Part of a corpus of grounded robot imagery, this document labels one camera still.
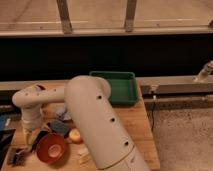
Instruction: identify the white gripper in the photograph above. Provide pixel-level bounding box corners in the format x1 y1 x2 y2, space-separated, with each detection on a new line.
21 116 46 145

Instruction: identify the black handled brush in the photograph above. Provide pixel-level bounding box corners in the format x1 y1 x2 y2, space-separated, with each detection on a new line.
7 131 48 167

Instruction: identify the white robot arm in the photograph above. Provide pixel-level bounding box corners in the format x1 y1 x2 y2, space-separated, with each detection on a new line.
12 76 151 171

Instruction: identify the red bowl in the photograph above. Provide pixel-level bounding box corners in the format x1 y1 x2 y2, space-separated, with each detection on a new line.
36 133 65 164

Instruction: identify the dark box at left edge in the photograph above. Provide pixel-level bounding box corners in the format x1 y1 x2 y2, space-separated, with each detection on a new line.
0 113 17 168

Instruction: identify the grey blue crumpled cloth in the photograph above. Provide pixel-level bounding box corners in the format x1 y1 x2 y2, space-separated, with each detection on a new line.
55 107 71 121

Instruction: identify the red yellow apple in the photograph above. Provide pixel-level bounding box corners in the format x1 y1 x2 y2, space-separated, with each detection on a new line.
69 128 82 144

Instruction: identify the dark maroon bowl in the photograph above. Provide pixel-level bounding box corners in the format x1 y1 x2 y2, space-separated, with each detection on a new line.
36 85 46 90

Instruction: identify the yellow corn cob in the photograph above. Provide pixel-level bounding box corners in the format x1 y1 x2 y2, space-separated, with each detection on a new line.
78 147 90 164

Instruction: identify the green plastic tray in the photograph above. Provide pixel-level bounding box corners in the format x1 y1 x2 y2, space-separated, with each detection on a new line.
90 71 138 106

